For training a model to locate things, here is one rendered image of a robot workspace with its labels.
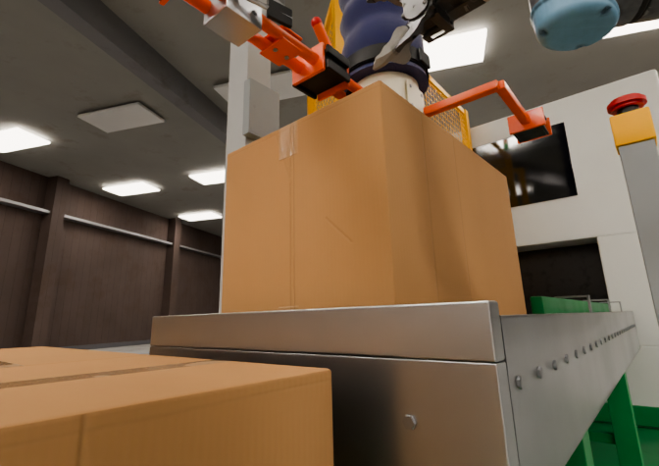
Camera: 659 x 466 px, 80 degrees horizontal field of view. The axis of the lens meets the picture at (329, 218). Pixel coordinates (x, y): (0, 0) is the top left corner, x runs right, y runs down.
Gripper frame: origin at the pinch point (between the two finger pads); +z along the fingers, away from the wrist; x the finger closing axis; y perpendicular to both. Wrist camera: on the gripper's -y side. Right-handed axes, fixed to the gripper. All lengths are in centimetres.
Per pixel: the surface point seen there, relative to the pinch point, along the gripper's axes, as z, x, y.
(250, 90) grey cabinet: 107, 56, 49
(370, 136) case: -4.9, -25.3, -8.3
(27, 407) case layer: -4, -56, -47
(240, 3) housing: 6.3, -3.6, -23.8
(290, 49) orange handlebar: 8.2, -4.9, -12.1
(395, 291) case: -7.2, -48.5, -8.7
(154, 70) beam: 414, 254, 120
